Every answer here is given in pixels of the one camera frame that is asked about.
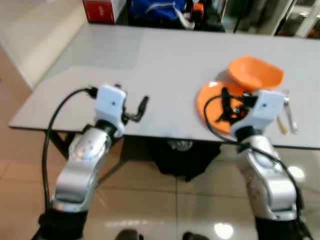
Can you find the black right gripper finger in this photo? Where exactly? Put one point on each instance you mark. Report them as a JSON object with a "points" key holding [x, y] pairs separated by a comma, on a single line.
{"points": [[225, 100]]}

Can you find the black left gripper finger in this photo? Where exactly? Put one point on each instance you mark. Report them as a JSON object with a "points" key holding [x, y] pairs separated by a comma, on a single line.
{"points": [[118, 86], [143, 105]]}

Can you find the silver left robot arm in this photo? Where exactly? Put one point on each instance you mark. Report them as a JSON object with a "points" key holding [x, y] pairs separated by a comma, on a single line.
{"points": [[82, 160]]}

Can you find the orange plastic plate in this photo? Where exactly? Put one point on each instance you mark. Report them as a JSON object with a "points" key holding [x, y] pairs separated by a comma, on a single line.
{"points": [[207, 102]]}

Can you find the orange plastic bowl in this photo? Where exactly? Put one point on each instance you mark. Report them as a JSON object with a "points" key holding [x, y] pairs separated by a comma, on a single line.
{"points": [[255, 72]]}

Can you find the gold spoon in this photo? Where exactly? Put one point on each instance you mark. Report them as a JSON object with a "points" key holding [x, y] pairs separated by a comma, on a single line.
{"points": [[283, 126]]}

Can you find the silver fork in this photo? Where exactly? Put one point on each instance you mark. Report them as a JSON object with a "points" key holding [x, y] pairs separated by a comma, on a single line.
{"points": [[292, 115]]}

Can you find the black stool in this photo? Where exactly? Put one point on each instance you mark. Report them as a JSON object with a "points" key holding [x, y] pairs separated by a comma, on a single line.
{"points": [[185, 162]]}

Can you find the red box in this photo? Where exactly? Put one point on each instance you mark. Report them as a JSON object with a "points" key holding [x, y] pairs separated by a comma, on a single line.
{"points": [[100, 11]]}

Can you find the blue bag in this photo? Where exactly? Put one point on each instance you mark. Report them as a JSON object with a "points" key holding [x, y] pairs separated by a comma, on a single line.
{"points": [[155, 10]]}

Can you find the cream bench seat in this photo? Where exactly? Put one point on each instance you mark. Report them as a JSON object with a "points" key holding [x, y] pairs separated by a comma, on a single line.
{"points": [[35, 40]]}

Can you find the black slanted pole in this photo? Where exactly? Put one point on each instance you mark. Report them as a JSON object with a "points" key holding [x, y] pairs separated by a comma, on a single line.
{"points": [[284, 18]]}

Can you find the white framed glass cabinet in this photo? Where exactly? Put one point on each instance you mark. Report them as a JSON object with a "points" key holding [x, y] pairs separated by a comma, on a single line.
{"points": [[309, 17]]}

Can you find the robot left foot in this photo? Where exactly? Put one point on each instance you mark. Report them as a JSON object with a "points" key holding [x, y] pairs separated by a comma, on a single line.
{"points": [[131, 235]]}

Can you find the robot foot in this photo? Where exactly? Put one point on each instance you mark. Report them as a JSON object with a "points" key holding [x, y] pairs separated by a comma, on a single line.
{"points": [[131, 235], [196, 236]]}

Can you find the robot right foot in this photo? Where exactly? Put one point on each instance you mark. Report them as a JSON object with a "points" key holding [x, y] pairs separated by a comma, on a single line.
{"points": [[196, 236]]}

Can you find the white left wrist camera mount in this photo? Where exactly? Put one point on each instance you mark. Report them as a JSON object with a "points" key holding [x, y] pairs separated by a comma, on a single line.
{"points": [[111, 102]]}

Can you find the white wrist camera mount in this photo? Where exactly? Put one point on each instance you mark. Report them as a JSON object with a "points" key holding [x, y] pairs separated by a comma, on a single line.
{"points": [[111, 102], [265, 110]]}

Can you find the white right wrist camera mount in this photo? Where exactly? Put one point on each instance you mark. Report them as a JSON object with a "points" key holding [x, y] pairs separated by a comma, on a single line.
{"points": [[265, 110]]}

